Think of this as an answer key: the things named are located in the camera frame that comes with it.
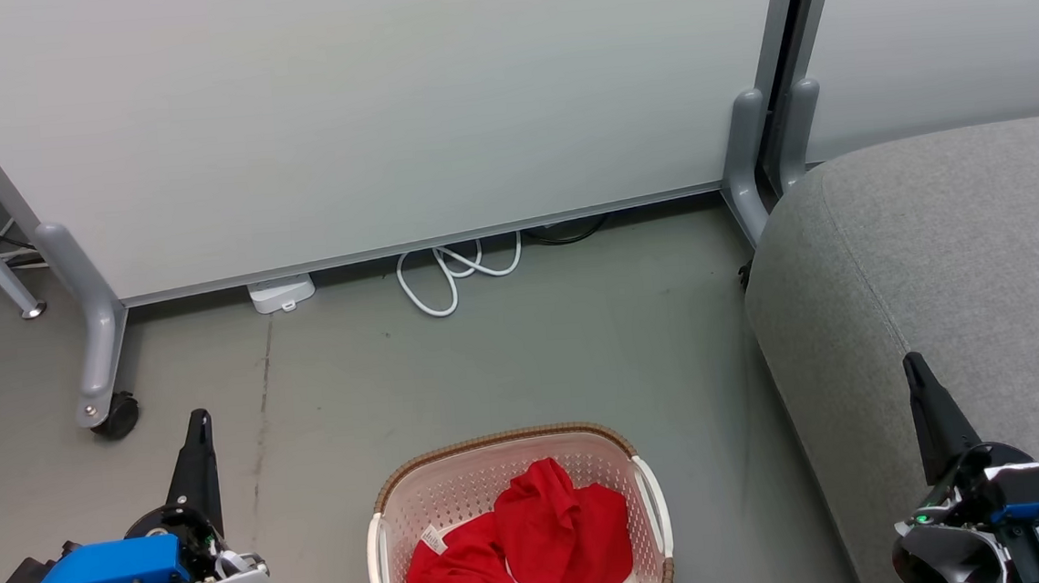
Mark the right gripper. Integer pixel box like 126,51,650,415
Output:
878,344,1039,583

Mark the red cloth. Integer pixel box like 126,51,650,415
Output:
397,452,637,583

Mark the grey fabric sofa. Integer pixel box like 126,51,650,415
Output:
732,111,1039,583

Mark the black caster wheel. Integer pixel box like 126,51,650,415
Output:
88,390,142,442

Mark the white power box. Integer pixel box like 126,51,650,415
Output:
246,272,317,316

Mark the white laundry basket brown rim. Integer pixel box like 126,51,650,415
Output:
358,416,678,583

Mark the large white partition panel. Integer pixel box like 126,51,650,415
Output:
0,0,825,317

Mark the narrow white partition panel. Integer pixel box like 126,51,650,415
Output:
794,0,1039,165

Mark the coiled white cable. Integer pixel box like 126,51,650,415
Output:
394,232,528,321

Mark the black floor cable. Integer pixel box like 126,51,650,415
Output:
522,213,614,248

